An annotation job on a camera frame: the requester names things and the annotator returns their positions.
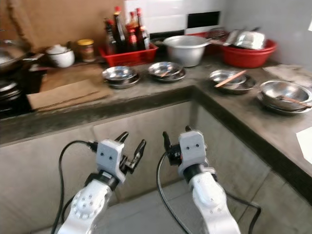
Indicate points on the grey dish cloth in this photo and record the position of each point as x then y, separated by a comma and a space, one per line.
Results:
292, 73

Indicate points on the slim red cap bottle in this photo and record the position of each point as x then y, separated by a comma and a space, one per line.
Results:
142, 28

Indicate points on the white paper sheet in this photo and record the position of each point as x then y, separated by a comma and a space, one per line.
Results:
305, 145

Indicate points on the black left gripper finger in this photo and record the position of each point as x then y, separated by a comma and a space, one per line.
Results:
141, 151
122, 137

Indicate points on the large aluminium pot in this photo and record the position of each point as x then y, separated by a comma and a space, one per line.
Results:
186, 50

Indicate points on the red plastic bottle basket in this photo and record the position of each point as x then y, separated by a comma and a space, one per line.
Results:
129, 56

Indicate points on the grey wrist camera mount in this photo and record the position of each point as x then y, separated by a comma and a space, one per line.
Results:
110, 156
192, 148

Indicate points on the flat brown board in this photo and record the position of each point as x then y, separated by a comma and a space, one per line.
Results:
73, 74

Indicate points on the red label sauce bottle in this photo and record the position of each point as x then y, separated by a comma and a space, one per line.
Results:
131, 33

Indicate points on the light wood cabinet door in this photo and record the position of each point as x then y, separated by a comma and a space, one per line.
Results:
29, 180
151, 131
224, 146

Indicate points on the red plastic tray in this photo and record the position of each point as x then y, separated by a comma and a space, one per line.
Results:
197, 34

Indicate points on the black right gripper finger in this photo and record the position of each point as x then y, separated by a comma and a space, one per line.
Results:
188, 129
167, 142

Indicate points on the large brown cardboard sheet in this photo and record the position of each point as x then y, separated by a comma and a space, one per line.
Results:
63, 19

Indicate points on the large deep steel bowl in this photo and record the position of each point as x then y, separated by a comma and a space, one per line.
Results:
282, 90

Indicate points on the round red plastic basin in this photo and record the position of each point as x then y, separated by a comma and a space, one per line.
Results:
248, 56

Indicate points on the folded brown cardboard piece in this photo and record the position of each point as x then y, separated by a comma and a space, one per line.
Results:
68, 95

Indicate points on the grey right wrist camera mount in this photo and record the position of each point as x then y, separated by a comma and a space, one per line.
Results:
192, 148

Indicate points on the tall dark sauce bottle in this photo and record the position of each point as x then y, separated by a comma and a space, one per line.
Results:
119, 28

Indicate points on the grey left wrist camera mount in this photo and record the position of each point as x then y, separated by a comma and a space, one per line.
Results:
110, 156

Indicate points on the dark metal wok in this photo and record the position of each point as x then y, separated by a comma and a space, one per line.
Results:
10, 56

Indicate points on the wide steel dish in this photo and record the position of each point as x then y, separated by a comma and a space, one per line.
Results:
275, 109

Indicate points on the wooden chopstick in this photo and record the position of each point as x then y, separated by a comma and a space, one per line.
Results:
230, 78
295, 100

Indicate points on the glass jar yellow lid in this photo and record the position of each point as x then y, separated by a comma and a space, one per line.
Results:
86, 50

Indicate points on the short dark sauce bottle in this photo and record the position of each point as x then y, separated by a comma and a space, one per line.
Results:
109, 39

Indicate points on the upturned steel bowl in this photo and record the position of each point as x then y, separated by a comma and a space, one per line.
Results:
251, 40

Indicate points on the shallow steel dish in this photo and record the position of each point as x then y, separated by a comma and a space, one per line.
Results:
171, 79
126, 85
246, 87

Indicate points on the black gas stove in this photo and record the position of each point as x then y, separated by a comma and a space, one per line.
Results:
13, 95

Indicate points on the small steel bowl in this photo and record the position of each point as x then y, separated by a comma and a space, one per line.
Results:
119, 72
222, 76
165, 68

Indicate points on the white ceramic lidded jar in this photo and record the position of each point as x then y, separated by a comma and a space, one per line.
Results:
61, 56

